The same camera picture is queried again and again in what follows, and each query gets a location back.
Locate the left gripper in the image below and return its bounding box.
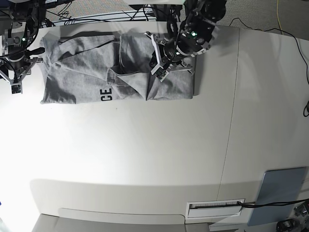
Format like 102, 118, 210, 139
144, 31, 191, 74

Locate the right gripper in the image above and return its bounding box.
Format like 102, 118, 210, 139
0, 47, 45, 85

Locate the grey T-shirt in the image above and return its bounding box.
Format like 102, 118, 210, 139
40, 33, 194, 104

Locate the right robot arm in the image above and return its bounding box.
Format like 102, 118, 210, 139
0, 0, 45, 86

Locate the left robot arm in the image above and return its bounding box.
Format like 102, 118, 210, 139
0, 0, 226, 81

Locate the blue-grey board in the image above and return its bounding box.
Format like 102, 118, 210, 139
247, 167, 307, 227

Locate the black device bottom right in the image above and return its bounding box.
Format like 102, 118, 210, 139
276, 218, 299, 232

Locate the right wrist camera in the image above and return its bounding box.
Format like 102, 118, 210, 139
11, 83, 22, 94

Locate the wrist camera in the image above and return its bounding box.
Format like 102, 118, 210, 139
154, 67, 169, 82
11, 83, 22, 94

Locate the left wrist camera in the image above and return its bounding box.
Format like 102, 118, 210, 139
154, 67, 169, 82

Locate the yellow cable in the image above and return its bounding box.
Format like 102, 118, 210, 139
276, 0, 296, 39

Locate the black cable on desk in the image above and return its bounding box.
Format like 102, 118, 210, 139
238, 199, 307, 209

